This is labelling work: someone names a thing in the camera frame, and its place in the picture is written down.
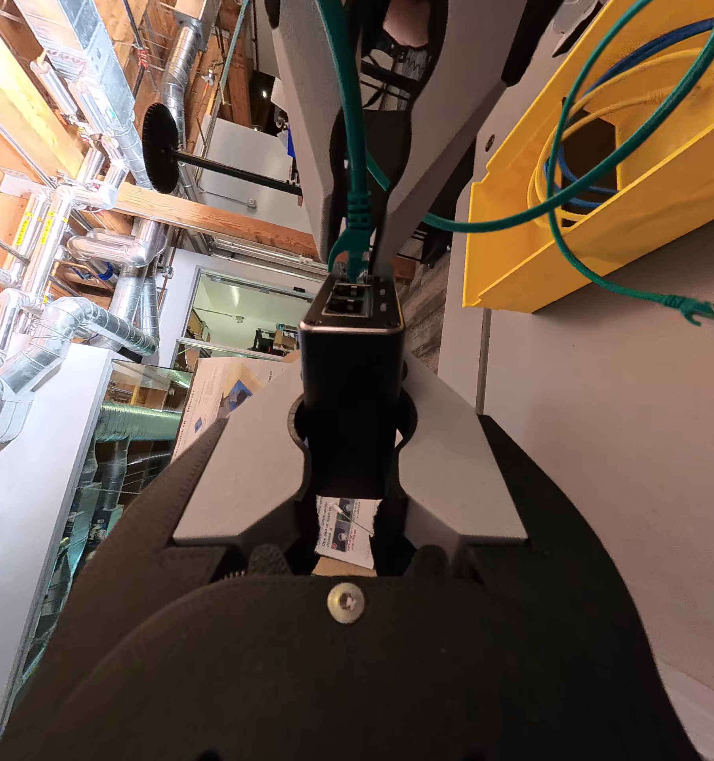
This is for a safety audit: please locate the blue ethernet cable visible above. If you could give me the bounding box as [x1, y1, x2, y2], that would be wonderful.
[544, 18, 714, 212]

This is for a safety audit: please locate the black ethernet splitter box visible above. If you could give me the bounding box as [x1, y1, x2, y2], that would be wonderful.
[299, 276, 407, 501]

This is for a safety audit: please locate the green ethernet cable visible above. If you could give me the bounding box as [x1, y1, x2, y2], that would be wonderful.
[315, 0, 714, 328]

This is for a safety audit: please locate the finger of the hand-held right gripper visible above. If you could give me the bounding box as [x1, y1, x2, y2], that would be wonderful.
[271, 0, 359, 270]
[370, 0, 516, 280]

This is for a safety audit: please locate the person's right hand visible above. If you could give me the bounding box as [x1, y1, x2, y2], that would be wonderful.
[382, 0, 434, 50]

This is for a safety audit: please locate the silver pipe cluster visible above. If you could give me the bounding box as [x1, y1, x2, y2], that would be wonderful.
[0, 137, 175, 448]

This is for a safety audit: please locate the yellow ethernet cable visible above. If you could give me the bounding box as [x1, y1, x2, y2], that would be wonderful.
[526, 48, 714, 222]

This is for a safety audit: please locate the silver air duct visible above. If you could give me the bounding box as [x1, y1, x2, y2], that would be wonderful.
[94, 400, 183, 445]

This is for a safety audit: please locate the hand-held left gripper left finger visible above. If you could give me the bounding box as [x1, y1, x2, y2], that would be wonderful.
[172, 356, 317, 576]

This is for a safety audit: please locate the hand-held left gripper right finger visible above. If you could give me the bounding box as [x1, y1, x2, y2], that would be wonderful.
[380, 352, 528, 576]

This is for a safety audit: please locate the instruction sheet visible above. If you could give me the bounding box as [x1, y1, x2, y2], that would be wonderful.
[179, 357, 383, 570]

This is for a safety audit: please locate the yellow plastic bin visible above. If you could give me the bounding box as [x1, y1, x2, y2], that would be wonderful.
[463, 0, 714, 315]

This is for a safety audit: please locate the black pole stand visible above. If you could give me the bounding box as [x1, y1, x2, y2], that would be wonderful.
[142, 102, 305, 198]

